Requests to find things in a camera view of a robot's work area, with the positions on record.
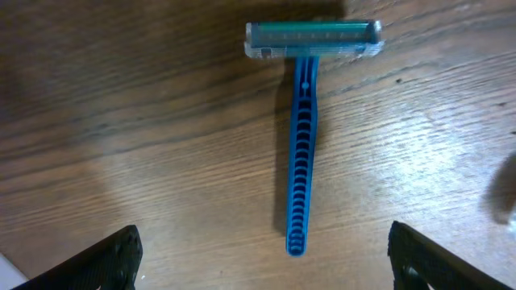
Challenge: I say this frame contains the blue disposable razor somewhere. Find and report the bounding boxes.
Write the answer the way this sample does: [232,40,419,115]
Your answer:
[244,19,384,257]

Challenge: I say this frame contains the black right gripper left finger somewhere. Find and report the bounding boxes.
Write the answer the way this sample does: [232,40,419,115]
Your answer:
[14,225,143,290]

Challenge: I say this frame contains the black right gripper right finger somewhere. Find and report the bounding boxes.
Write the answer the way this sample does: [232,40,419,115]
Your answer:
[388,221,508,290]

